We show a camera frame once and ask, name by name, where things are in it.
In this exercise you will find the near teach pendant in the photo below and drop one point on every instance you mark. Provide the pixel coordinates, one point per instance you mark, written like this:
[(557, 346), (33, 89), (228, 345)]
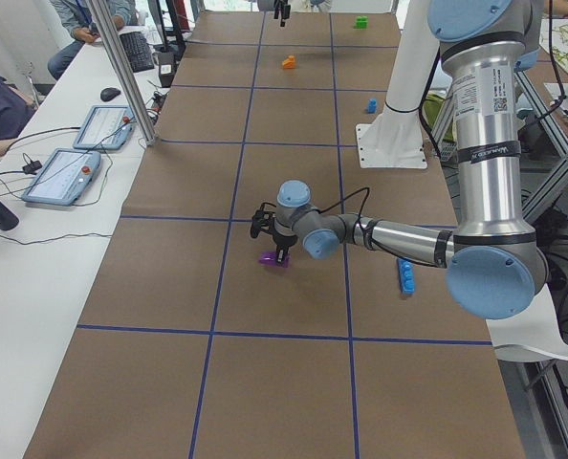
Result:
[(63, 178)]

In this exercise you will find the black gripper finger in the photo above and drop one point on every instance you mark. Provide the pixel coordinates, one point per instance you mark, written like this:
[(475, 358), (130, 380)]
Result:
[(281, 11)]

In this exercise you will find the black keyboard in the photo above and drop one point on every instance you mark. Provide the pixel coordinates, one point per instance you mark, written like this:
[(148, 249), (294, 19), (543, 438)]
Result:
[(137, 51)]

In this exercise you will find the aluminium frame post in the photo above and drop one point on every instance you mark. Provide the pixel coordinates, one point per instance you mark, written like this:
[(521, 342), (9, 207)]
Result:
[(110, 38)]

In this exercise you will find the far teach pendant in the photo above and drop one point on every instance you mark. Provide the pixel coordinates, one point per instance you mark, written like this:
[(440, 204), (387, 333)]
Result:
[(105, 127)]

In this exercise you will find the small blue block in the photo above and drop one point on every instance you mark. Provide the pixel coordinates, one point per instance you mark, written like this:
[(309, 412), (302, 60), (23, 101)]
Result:
[(371, 106)]

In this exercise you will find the purple trapezoid block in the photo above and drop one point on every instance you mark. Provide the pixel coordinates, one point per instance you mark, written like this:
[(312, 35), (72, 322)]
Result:
[(270, 258)]

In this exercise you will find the long blue block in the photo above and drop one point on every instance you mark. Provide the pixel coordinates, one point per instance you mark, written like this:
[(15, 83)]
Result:
[(406, 276)]

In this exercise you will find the orange trapezoid block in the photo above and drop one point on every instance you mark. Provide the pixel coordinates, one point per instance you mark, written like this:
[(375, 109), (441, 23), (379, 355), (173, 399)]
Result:
[(289, 63)]

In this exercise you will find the white camera stand pedestal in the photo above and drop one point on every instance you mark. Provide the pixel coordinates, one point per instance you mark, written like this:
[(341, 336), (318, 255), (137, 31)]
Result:
[(395, 139)]

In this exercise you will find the teach pendant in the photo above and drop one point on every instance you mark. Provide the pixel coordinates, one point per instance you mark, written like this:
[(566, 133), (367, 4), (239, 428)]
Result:
[(63, 178), (105, 127)]

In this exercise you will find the seated person in blue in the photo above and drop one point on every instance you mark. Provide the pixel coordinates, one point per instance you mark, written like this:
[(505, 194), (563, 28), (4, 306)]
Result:
[(77, 20)]

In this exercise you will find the green block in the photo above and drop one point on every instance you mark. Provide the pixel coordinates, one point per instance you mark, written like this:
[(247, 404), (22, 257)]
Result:
[(361, 22)]

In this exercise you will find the black computer mouse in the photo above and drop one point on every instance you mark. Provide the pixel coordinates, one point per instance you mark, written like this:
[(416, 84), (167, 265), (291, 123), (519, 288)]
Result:
[(109, 93)]

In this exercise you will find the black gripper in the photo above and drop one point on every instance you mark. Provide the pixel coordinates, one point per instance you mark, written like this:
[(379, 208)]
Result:
[(281, 237)]

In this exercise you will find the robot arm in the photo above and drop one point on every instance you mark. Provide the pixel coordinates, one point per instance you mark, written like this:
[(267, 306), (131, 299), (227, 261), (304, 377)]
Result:
[(298, 6), (494, 268)]

